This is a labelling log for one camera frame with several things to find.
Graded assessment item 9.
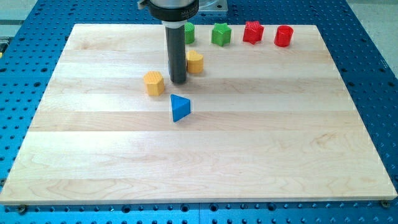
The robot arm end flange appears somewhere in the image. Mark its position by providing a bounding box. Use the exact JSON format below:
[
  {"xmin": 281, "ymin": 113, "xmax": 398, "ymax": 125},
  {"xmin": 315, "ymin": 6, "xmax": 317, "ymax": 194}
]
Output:
[{"xmin": 137, "ymin": 0, "xmax": 199, "ymax": 22}]

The blue triangle block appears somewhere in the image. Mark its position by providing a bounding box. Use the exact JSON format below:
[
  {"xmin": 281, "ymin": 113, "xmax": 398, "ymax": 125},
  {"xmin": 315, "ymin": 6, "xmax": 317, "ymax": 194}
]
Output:
[{"xmin": 170, "ymin": 94, "xmax": 191, "ymax": 122}]

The yellow hexagon block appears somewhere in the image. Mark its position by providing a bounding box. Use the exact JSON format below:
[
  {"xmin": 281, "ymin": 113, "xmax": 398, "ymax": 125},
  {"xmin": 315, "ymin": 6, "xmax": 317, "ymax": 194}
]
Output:
[{"xmin": 143, "ymin": 71, "xmax": 165, "ymax": 96}]

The yellow heart block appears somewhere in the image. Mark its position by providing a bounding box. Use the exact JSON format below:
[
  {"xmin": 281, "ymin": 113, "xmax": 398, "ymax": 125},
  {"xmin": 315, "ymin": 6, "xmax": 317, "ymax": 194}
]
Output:
[{"xmin": 187, "ymin": 50, "xmax": 204, "ymax": 73}]

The wooden board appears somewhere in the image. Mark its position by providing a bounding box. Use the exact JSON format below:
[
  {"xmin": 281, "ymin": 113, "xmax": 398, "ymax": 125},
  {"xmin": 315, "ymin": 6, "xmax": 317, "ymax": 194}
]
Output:
[{"xmin": 1, "ymin": 24, "xmax": 397, "ymax": 205}]

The green star block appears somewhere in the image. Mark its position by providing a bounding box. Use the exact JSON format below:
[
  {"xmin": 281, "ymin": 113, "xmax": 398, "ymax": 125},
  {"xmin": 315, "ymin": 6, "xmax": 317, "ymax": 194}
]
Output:
[{"xmin": 211, "ymin": 23, "xmax": 232, "ymax": 47}]

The green cylinder block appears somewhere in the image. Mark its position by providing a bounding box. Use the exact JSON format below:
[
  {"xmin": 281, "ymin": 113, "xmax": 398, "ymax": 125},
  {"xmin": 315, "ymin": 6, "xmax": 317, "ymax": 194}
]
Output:
[{"xmin": 184, "ymin": 22, "xmax": 195, "ymax": 44}]

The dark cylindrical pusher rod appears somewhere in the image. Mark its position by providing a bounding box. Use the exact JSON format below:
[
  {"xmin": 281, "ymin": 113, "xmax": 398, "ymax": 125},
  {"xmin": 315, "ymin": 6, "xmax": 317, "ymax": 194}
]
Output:
[{"xmin": 162, "ymin": 21, "xmax": 187, "ymax": 84}]

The red star block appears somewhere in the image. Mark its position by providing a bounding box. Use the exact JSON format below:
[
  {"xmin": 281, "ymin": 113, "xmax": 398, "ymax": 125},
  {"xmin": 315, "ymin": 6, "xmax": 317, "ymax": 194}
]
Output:
[{"xmin": 243, "ymin": 21, "xmax": 264, "ymax": 45}]

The red cylinder block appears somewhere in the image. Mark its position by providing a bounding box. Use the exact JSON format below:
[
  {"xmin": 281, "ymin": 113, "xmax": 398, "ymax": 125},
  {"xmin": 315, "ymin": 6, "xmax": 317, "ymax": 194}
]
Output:
[{"xmin": 274, "ymin": 25, "xmax": 294, "ymax": 47}]

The clear acrylic mount plate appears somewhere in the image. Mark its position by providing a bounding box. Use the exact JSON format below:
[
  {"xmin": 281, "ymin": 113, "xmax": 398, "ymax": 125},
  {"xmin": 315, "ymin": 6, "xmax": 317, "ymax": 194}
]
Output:
[{"xmin": 199, "ymin": 0, "xmax": 228, "ymax": 12}]

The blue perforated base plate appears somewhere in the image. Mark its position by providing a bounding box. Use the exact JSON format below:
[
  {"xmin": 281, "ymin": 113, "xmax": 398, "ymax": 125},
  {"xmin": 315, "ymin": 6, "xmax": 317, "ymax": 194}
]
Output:
[{"xmin": 1, "ymin": 1, "xmax": 397, "ymax": 223}]

